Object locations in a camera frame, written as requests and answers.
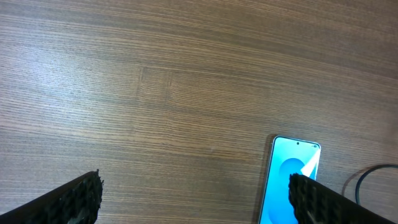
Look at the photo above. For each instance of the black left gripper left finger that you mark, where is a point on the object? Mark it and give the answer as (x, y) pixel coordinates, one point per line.
(77, 201)

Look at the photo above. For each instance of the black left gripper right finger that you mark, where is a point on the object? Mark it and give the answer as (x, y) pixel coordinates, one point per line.
(314, 203)

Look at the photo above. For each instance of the blue Galaxy smartphone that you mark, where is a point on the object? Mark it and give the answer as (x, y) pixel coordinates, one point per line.
(288, 156)

